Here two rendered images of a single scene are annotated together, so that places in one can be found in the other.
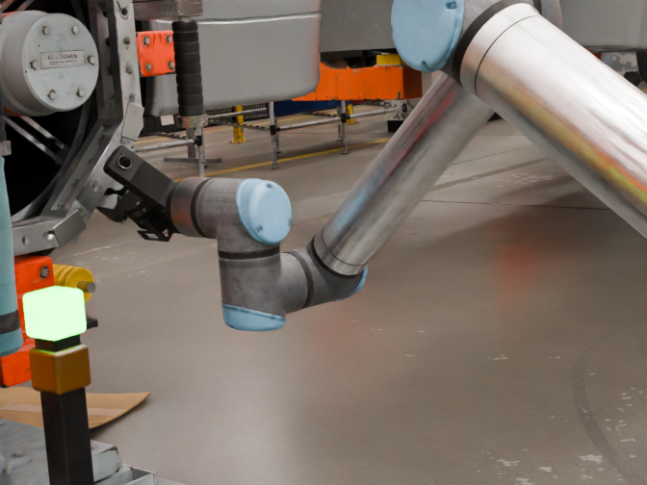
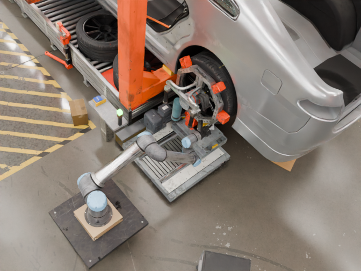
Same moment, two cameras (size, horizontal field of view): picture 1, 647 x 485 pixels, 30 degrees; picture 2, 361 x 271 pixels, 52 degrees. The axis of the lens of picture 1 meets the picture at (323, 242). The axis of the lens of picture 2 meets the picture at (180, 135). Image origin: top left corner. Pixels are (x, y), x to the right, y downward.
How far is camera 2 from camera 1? 349 cm
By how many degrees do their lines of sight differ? 82
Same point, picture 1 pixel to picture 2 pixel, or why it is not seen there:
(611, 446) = (233, 252)
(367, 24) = not seen: outside the picture
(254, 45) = (255, 140)
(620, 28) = not seen: outside the picture
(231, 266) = not seen: hidden behind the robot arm
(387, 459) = (238, 207)
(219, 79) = (245, 135)
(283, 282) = (185, 151)
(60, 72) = (182, 104)
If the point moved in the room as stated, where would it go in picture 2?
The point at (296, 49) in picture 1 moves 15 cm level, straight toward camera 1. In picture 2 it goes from (266, 150) to (248, 146)
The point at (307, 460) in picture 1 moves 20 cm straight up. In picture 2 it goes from (241, 193) to (246, 184)
